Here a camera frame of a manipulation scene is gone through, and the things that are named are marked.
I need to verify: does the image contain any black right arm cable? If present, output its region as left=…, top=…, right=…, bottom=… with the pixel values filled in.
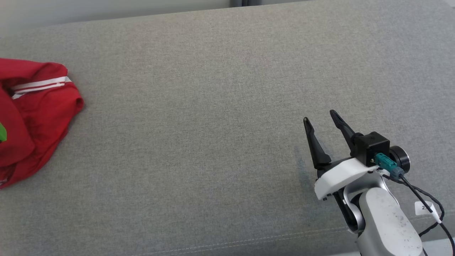
left=382, top=174, right=455, bottom=256

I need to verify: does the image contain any white cable label tag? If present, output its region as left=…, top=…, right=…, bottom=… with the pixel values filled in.
left=415, top=201, right=435, bottom=216

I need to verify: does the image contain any black round right gripper motor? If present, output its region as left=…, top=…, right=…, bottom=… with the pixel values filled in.
left=389, top=146, right=411, bottom=174

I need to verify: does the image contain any teal right camera connector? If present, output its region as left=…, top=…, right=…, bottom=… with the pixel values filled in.
left=374, top=153, right=405, bottom=179

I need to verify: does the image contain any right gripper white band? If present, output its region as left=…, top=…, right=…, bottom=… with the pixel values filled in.
left=303, top=110, right=380, bottom=201

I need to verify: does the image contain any red jersey with white trim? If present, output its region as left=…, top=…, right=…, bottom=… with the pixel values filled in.
left=0, top=58, right=85, bottom=190

